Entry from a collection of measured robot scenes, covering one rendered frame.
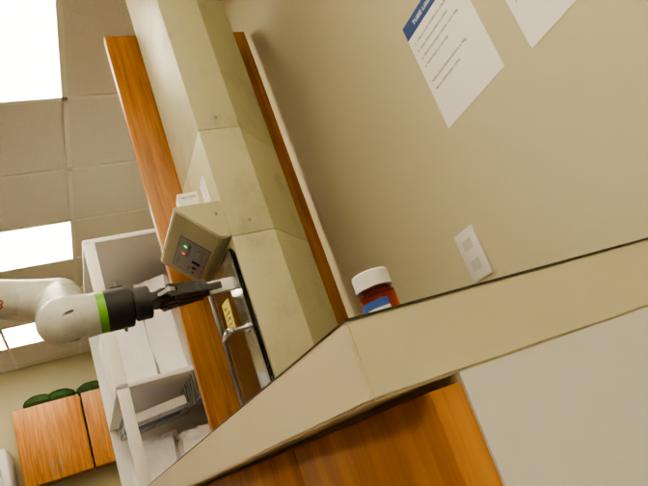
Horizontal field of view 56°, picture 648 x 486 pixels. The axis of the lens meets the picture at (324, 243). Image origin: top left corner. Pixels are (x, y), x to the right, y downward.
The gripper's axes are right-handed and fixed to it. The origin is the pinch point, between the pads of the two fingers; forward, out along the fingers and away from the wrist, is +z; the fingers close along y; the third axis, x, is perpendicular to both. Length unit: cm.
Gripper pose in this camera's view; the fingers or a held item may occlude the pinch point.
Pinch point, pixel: (220, 285)
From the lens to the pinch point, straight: 145.6
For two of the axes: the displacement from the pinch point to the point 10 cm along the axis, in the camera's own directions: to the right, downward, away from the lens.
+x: 3.3, 9.0, -3.0
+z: 8.9, -1.8, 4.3
